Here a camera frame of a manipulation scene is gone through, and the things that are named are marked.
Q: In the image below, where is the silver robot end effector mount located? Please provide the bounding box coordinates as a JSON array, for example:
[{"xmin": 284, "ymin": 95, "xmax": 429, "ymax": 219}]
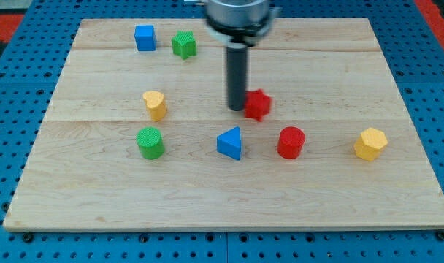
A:
[{"xmin": 204, "ymin": 0, "xmax": 280, "ymax": 46}]

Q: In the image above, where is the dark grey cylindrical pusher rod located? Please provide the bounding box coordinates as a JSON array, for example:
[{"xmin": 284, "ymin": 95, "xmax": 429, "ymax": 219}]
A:
[{"xmin": 226, "ymin": 43, "xmax": 248, "ymax": 111}]

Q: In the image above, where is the red star block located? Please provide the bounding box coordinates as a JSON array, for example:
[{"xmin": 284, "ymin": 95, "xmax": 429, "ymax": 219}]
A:
[{"xmin": 244, "ymin": 89, "xmax": 272, "ymax": 122}]

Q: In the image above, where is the green star block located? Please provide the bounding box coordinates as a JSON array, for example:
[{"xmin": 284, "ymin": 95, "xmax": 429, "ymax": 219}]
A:
[{"xmin": 172, "ymin": 31, "xmax": 197, "ymax": 60}]

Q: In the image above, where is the blue triangle block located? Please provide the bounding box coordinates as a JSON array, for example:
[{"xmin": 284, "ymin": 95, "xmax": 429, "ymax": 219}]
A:
[{"xmin": 216, "ymin": 126, "xmax": 242, "ymax": 160}]

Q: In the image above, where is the blue cube block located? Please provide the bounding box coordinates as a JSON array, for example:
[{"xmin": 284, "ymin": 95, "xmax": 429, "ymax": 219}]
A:
[{"xmin": 134, "ymin": 25, "xmax": 157, "ymax": 51}]

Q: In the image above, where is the yellow heart block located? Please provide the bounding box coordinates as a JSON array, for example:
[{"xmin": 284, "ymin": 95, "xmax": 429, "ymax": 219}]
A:
[{"xmin": 142, "ymin": 91, "xmax": 167, "ymax": 121}]

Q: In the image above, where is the red cylinder block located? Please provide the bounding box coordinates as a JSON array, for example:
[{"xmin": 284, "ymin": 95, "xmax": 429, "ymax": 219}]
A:
[{"xmin": 277, "ymin": 126, "xmax": 306, "ymax": 159}]

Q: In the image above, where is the green cylinder block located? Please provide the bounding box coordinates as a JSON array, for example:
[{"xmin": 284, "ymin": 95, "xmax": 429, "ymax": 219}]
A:
[{"xmin": 136, "ymin": 126, "xmax": 165, "ymax": 160}]

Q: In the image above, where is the light wooden board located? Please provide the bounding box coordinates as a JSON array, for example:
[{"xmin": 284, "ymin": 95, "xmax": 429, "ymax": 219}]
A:
[{"xmin": 4, "ymin": 18, "xmax": 444, "ymax": 232}]

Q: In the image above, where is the yellow hexagon block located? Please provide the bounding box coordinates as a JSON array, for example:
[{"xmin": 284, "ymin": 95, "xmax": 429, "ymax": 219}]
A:
[{"xmin": 353, "ymin": 127, "xmax": 389, "ymax": 161}]

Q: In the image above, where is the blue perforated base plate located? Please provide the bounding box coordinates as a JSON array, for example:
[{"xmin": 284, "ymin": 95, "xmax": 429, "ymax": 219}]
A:
[{"xmin": 0, "ymin": 0, "xmax": 444, "ymax": 262}]

